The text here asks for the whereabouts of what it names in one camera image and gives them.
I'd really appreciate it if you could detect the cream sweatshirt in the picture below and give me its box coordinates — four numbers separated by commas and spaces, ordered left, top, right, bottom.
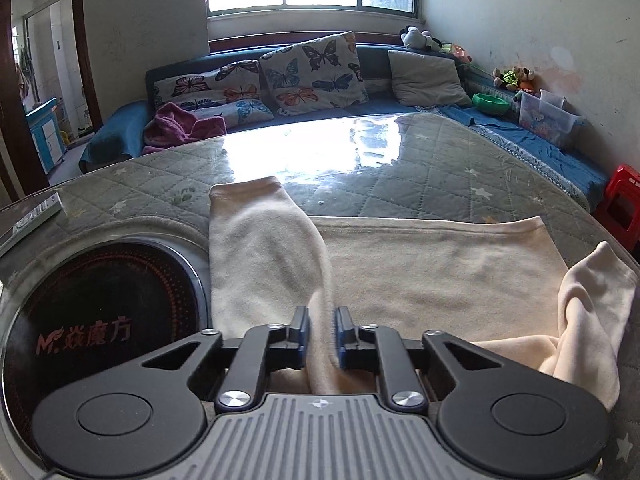
208, 177, 639, 408

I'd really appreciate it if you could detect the black round induction cooktop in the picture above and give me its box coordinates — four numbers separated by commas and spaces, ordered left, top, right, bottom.
1, 233, 210, 479

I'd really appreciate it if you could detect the magenta cloth on sofa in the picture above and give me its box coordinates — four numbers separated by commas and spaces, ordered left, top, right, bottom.
142, 103, 227, 155

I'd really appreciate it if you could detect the left butterfly pillow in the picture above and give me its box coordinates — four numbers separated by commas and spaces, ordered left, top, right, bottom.
152, 60, 274, 130

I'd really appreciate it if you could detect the butterfly pillow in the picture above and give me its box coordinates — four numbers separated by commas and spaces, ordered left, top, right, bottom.
259, 32, 369, 116
152, 60, 274, 130

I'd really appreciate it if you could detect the blue corner sofa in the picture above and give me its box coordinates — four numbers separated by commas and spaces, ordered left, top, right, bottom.
78, 44, 608, 211

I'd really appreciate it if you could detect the green plastic bowl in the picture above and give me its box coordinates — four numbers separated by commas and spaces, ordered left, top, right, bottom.
472, 93, 511, 116

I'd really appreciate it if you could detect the beige plain cushion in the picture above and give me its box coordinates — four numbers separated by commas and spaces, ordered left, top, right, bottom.
387, 50, 472, 107

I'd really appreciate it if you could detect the right butterfly pillow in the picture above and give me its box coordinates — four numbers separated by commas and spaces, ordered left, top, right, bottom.
259, 32, 369, 116

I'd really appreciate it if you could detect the red plastic stool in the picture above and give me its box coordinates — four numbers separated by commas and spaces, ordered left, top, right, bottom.
594, 165, 640, 252

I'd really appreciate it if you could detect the clear plastic storage box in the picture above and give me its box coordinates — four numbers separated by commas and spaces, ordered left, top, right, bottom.
516, 91, 585, 151

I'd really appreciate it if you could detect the brown green plush toy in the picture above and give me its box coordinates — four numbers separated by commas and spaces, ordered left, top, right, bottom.
492, 66, 536, 93

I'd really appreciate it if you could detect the black white plush toy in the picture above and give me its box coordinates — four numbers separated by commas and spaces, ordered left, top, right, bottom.
399, 26, 442, 52

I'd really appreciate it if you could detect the blue white small cabinet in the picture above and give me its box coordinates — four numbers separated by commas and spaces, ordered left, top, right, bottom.
26, 98, 66, 174

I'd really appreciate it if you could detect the dark wooden door frame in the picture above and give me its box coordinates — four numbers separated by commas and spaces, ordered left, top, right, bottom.
0, 0, 104, 206

